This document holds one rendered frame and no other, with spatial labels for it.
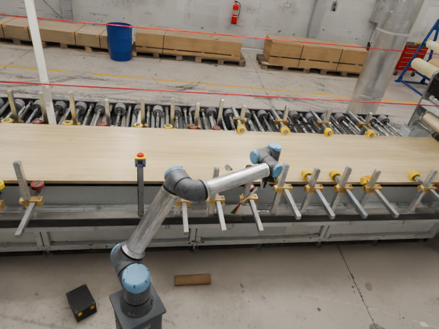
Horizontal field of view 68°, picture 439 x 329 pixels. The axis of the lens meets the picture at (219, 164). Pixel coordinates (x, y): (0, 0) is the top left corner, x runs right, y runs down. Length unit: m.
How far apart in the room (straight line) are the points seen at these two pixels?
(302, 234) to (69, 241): 2.12
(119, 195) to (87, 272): 0.78
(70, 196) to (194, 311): 1.31
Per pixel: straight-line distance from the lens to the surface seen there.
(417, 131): 4.54
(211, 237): 3.06
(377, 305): 3.34
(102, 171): 2.57
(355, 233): 3.59
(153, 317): 2.09
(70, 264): 3.16
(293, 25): 9.49
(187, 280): 2.87
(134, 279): 1.90
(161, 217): 1.86
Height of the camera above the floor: 2.41
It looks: 34 degrees down
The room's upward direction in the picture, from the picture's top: 8 degrees clockwise
